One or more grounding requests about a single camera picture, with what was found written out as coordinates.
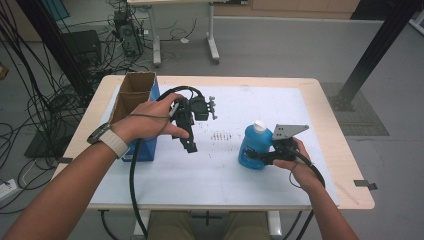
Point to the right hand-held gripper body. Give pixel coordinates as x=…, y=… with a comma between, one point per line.
x=286, y=131

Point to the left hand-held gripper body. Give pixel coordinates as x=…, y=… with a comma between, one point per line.
x=200, y=108

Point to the blue bottle with white cap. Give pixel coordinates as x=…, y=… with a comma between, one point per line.
x=253, y=143

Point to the person's right hand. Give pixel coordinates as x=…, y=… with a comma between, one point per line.
x=305, y=173

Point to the person's left hand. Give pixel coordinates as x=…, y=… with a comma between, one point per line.
x=146, y=121

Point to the open blue cardboard box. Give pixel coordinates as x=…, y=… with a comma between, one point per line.
x=150, y=150

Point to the white table mat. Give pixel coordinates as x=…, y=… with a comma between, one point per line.
x=206, y=180

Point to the white plug adapter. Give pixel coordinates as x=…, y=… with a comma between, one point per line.
x=184, y=40

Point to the white table leg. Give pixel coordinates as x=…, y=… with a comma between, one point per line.
x=141, y=226
x=274, y=225

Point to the person's right leg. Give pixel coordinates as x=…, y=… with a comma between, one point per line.
x=245, y=226

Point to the person's leg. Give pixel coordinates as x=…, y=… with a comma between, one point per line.
x=168, y=226
x=245, y=226

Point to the smartwatch with white band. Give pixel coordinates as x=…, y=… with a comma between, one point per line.
x=113, y=141

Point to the grey floor mat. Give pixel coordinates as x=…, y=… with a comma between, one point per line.
x=366, y=123

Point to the person's left leg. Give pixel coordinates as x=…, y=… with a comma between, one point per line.
x=168, y=226

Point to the black tape strip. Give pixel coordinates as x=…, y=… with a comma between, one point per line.
x=365, y=184
x=65, y=160

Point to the black computer tower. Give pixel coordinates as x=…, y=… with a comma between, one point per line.
x=128, y=36

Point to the light wooden cabinet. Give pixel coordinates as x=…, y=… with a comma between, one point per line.
x=300, y=6

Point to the black equipment case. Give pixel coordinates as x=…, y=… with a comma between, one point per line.
x=81, y=46

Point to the black floor mat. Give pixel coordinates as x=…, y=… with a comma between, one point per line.
x=43, y=146

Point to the teal panel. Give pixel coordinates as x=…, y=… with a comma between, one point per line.
x=56, y=8

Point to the white power strip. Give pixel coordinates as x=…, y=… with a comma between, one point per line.
x=6, y=190

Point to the black metal post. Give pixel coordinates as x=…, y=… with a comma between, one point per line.
x=376, y=46
x=50, y=33

